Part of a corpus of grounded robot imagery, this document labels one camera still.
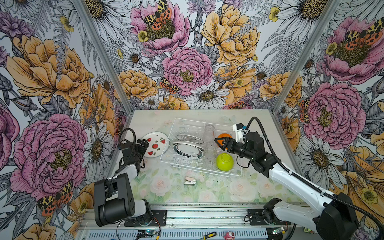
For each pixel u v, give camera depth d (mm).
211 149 875
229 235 658
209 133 987
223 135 973
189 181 848
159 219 742
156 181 872
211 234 697
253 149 598
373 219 373
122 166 589
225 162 871
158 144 1017
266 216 674
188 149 869
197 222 745
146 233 710
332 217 385
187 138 962
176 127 1127
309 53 882
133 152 706
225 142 688
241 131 705
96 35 812
